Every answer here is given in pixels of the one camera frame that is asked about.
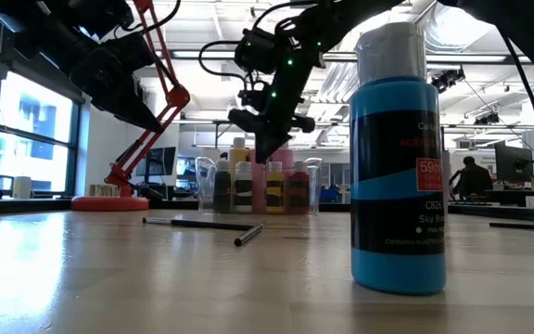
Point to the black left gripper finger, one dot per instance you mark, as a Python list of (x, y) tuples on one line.
[(128, 106)]

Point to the yellow large paint bottle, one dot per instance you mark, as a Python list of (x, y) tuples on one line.
[(239, 155)]

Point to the yellow small paint bottle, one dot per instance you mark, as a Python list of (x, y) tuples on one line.
[(275, 195)]

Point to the white small paint bottle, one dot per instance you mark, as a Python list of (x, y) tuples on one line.
[(244, 195)]

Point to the red small paint bottle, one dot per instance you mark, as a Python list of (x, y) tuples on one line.
[(299, 195)]

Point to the green small paint bottle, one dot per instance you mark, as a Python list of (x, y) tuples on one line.
[(222, 195)]

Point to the sky blue small paint bottle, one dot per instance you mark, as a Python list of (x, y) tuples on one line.
[(397, 273)]

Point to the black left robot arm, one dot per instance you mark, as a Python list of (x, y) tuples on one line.
[(40, 28)]

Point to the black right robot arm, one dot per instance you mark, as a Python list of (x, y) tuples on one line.
[(526, 28)]

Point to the clear plastic organizer bin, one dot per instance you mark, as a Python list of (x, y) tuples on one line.
[(315, 185)]

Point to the blue storage crate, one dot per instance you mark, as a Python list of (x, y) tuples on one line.
[(329, 195)]

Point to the beige small blocks row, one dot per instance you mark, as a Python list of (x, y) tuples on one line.
[(105, 190)]

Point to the long ceiling light strip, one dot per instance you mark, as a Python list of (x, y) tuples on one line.
[(202, 54)]

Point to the large window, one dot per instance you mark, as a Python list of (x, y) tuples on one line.
[(35, 130)]

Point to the red desk lamp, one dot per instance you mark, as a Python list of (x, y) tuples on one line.
[(109, 203)]

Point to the white canister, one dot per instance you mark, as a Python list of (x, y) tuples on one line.
[(22, 187)]

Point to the person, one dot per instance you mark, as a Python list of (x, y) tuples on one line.
[(473, 178)]

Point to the black computer monitor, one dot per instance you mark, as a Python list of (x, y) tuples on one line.
[(512, 162)]

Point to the black office desk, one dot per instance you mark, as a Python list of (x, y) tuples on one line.
[(522, 195)]

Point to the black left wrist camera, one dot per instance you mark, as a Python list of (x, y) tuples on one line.
[(109, 14)]

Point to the dark wall screen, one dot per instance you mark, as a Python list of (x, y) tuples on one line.
[(158, 161)]

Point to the black aluminium table frame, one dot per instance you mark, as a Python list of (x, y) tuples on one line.
[(526, 214)]

